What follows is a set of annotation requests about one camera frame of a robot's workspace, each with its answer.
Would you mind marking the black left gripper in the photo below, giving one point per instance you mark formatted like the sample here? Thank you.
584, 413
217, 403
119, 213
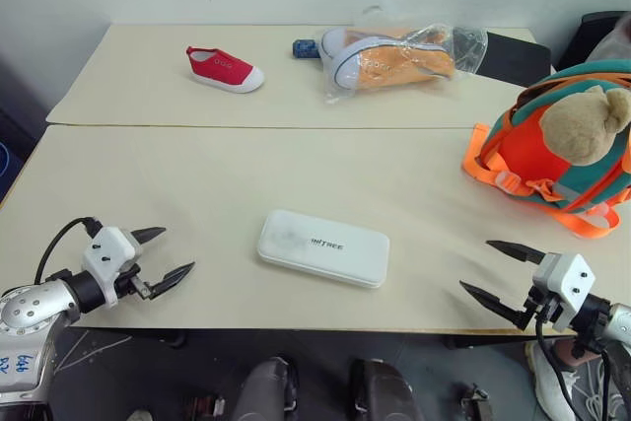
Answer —
132, 283

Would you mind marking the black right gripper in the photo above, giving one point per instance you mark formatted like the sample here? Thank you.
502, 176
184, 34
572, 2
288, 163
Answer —
542, 307

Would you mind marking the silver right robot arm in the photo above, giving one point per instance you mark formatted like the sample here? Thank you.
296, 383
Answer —
618, 322

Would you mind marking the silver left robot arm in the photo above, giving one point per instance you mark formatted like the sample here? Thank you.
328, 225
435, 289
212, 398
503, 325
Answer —
34, 302

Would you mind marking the orange teal bear backpack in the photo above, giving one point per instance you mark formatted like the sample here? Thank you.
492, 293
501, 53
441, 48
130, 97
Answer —
522, 155

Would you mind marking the white rectangular case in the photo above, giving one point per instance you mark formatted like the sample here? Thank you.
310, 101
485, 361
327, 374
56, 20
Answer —
320, 251

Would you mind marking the white grey sneaker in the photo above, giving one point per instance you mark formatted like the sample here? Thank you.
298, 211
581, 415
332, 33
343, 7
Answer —
567, 386

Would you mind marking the small black metal fixture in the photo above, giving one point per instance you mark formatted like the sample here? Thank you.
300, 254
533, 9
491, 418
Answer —
475, 403

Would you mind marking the red black floor fixture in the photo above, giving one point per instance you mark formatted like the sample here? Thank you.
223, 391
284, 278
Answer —
204, 405

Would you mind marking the dark rounded shape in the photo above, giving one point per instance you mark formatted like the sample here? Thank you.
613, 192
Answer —
382, 391
263, 389

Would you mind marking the dark box with blue mark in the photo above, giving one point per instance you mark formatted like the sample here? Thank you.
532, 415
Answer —
12, 145

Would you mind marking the red child's slip-on shoe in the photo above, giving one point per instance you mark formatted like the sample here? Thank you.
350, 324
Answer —
224, 70

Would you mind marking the flat black board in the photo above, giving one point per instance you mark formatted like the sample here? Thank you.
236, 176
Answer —
517, 58

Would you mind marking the orange shoes in plastic bag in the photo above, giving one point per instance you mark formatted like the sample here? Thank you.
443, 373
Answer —
468, 49

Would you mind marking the black chair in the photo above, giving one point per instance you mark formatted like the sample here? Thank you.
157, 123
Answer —
579, 41

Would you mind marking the small blue box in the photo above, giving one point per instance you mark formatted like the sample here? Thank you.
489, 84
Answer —
304, 49

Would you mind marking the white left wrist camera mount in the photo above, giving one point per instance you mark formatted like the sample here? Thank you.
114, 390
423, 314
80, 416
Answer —
109, 251

